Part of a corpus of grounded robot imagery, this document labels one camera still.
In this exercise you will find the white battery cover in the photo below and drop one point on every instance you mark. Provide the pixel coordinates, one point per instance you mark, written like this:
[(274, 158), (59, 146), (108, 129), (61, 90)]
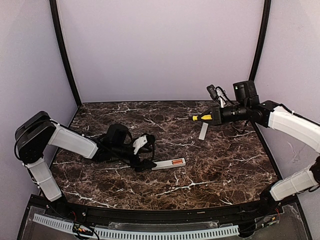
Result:
[(203, 131)]

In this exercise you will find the white remote control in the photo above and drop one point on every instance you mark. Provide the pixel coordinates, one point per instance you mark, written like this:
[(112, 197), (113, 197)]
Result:
[(166, 164)]

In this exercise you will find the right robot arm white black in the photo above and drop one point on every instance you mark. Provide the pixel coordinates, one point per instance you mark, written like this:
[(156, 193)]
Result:
[(276, 116)]

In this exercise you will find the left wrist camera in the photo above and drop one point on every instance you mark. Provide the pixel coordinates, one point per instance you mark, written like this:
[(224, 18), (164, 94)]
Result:
[(146, 141)]

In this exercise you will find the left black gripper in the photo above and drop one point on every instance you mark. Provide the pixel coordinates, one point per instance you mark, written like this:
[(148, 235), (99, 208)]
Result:
[(138, 161)]

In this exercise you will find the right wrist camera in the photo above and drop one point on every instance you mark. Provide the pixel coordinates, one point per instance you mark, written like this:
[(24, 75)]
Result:
[(218, 94)]

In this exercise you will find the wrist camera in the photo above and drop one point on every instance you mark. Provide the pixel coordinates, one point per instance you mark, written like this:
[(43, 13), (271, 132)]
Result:
[(218, 94), (146, 141)]

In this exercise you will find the orange battery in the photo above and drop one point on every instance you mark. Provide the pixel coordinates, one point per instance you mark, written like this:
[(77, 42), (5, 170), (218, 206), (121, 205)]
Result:
[(178, 162)]

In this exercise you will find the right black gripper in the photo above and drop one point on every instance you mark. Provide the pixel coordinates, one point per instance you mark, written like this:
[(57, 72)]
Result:
[(217, 115)]

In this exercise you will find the left black frame post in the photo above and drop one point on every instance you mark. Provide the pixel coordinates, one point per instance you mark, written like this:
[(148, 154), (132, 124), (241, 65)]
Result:
[(63, 52)]

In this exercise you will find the right black frame post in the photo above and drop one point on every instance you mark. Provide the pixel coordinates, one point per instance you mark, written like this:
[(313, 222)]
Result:
[(261, 39)]

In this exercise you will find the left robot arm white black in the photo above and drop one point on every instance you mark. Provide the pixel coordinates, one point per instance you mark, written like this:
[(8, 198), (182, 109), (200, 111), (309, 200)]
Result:
[(40, 131)]

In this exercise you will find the black frame post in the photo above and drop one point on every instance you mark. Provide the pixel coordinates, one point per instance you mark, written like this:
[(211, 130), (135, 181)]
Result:
[(261, 39), (63, 52)]

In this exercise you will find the white slotted cable duct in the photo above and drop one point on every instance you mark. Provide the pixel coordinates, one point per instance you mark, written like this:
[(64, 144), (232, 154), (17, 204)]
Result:
[(122, 231)]

